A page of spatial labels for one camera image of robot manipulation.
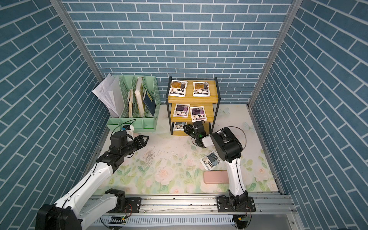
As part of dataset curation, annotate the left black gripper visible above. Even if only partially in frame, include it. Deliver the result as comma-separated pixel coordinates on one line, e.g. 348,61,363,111
120,135,150,157

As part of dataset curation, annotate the grey coffee bag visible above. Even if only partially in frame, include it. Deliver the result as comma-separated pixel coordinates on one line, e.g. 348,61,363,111
200,151,222,171
173,122,187,131

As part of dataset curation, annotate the purple coffee bag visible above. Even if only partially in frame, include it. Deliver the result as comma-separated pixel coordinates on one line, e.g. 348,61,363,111
190,106,207,122
173,103,190,118

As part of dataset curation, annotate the orange coffee bag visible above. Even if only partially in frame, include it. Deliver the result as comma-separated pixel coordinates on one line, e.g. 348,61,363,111
168,80,188,97
193,81,210,97

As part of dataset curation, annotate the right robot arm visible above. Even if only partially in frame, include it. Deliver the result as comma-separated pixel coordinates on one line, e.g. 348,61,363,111
183,121,256,213

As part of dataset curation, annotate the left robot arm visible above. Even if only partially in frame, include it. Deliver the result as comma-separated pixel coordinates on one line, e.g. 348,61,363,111
35,130,149,230

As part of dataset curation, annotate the wooden three-tier shelf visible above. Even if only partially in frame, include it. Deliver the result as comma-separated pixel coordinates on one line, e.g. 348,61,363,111
165,76,221,136

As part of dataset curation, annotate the floral table mat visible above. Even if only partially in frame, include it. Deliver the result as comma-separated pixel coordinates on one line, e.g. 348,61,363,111
96,104,278,195

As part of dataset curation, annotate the green file organizer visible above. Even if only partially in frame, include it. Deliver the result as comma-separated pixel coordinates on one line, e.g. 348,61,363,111
106,75,161,133

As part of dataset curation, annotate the beige book left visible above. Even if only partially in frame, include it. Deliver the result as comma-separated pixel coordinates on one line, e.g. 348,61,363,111
127,89,134,118

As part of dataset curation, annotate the pink case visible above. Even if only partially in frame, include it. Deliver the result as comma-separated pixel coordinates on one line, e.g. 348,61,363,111
204,170,229,184

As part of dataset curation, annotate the white paper stack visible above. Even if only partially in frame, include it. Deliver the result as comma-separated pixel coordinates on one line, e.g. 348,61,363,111
92,74,125,118

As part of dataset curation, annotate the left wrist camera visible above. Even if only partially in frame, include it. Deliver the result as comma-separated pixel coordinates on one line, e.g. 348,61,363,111
125,125,134,140

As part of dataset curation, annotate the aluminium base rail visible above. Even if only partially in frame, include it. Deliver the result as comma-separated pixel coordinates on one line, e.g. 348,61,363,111
90,192,304,230

